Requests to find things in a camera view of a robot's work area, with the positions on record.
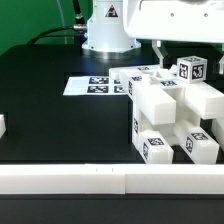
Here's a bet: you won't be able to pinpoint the white chair back frame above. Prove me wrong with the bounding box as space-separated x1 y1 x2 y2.
109 65 224 125

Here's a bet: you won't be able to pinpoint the black cables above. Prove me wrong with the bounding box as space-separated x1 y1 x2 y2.
27 0 88 46

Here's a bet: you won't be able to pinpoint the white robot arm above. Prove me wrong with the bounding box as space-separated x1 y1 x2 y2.
83 0 224 74

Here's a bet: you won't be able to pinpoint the white chair seat part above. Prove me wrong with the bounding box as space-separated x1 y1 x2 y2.
128 83 200 149

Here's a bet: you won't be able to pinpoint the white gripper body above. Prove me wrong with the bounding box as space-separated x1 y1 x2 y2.
123 0 224 43

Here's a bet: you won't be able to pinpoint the white tagged block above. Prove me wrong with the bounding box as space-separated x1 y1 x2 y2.
177 56 207 83

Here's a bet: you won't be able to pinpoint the white part edge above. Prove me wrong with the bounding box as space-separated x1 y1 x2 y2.
212 118 224 151
0 114 6 139

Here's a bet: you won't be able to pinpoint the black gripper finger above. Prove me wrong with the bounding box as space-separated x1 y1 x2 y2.
218 44 224 76
152 40 164 68

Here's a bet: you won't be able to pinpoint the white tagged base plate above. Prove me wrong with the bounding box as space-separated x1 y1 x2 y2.
63 76 125 96

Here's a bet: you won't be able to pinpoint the white front rail barrier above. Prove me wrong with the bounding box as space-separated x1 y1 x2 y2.
0 164 224 194

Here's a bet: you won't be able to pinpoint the white part left edge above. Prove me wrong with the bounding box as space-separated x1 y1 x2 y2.
0 114 6 139

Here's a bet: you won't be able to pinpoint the white part right edge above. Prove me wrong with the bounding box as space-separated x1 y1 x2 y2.
212 118 224 151

